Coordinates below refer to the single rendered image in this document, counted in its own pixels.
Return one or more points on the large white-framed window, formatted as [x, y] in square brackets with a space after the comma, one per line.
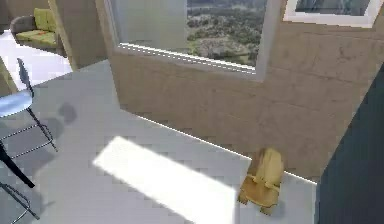
[213, 30]

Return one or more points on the small white-framed window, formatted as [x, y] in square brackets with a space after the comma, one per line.
[333, 10]

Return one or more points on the grey armchair with green cushions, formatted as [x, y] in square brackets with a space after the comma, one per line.
[36, 33]

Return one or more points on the black stool with grey seat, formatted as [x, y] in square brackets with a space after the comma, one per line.
[15, 103]

